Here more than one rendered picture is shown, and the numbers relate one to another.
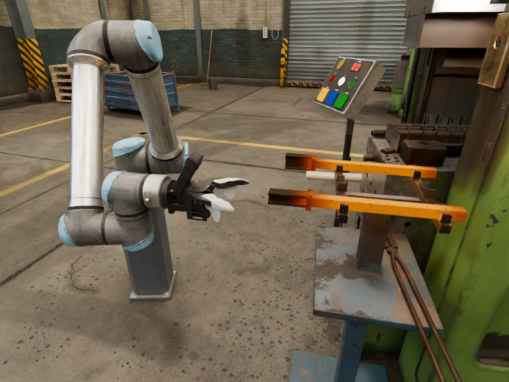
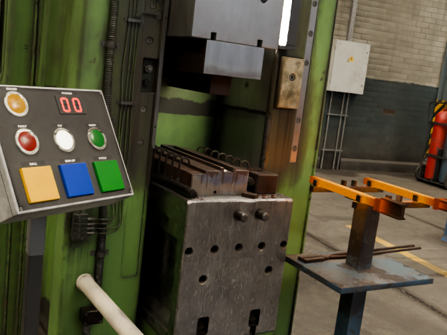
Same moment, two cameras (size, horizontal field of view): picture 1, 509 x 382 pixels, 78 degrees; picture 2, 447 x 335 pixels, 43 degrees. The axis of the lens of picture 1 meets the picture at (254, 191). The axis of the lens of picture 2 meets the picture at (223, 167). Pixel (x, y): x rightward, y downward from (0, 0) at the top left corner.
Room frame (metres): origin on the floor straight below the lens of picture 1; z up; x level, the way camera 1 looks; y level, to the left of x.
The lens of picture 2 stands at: (2.31, 0.73, 1.28)
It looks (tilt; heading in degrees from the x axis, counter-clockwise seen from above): 9 degrees down; 229
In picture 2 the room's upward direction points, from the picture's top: 7 degrees clockwise
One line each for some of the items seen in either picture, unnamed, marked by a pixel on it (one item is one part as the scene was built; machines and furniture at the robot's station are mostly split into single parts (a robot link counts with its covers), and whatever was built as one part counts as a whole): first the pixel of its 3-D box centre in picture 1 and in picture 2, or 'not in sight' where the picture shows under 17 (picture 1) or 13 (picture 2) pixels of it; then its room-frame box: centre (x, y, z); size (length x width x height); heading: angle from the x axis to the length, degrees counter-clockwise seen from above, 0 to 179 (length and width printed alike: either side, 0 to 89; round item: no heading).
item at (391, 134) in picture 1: (449, 136); (187, 167); (1.17, -0.75, 0.96); 0.42 x 0.20 x 0.09; 82
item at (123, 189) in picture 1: (130, 190); not in sight; (0.75, 0.33, 0.94); 0.12 x 0.09 x 0.10; 78
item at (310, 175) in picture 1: (347, 177); (112, 314); (1.56, -0.50, 0.62); 0.44 x 0.05 x 0.05; 82
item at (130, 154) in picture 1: (133, 158); not in sight; (1.40, 0.57, 0.79); 0.17 x 0.15 x 0.18; 96
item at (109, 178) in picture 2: (341, 101); (107, 176); (1.64, -0.45, 1.01); 0.07 x 0.05 x 0.07; 17
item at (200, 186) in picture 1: (190, 197); not in sight; (0.72, 0.16, 0.93); 0.12 x 0.08 x 0.09; 78
